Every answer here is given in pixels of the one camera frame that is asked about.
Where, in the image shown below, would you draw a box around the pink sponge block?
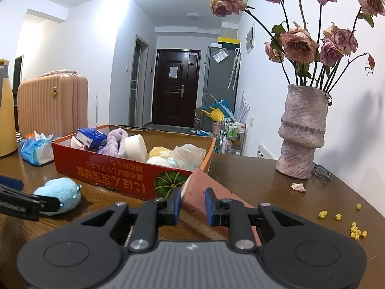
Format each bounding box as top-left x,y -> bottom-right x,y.
180,169 -> 252,240

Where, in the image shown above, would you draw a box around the light blue plush toy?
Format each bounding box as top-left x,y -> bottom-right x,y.
33,177 -> 82,216

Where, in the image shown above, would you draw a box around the red cardboard box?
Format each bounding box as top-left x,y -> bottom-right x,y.
51,128 -> 215,200

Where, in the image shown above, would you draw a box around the blue tissue pack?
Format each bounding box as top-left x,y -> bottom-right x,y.
19,131 -> 55,166

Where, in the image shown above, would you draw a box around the clear plastic bag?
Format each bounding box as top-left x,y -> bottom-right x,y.
167,144 -> 206,171

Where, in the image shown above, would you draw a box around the white radiator panel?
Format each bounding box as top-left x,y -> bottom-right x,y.
257,144 -> 275,160

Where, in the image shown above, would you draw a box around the purple folded towel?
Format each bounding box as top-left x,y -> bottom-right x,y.
98,128 -> 128,158

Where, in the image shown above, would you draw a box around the fallen pink petal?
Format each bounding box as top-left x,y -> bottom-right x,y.
291,183 -> 306,193

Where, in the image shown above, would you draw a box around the blue tissue box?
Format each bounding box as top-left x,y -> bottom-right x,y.
75,128 -> 107,150

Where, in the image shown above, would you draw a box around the yellow watering can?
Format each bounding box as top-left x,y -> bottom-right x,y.
202,108 -> 225,122

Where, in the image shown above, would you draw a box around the pink ribbed suitcase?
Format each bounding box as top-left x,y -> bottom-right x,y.
18,70 -> 88,136

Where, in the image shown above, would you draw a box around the black eyeglasses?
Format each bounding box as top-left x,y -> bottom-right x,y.
312,163 -> 331,181

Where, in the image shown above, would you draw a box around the pink textured vase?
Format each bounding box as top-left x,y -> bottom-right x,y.
276,85 -> 330,179

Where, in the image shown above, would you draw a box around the dark brown door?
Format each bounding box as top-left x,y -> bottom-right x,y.
151,49 -> 201,128

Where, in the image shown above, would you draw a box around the grey refrigerator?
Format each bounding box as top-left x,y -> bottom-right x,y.
199,45 -> 241,130

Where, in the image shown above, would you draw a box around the yellow box on fridge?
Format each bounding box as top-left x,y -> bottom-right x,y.
217,37 -> 240,46

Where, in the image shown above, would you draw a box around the dried pink roses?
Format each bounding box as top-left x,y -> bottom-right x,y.
210,0 -> 384,93

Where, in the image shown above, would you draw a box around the wire rack cart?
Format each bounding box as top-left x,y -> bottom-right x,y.
218,118 -> 247,155

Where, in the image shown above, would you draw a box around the wall electrical panel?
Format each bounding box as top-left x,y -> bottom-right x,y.
245,24 -> 255,53

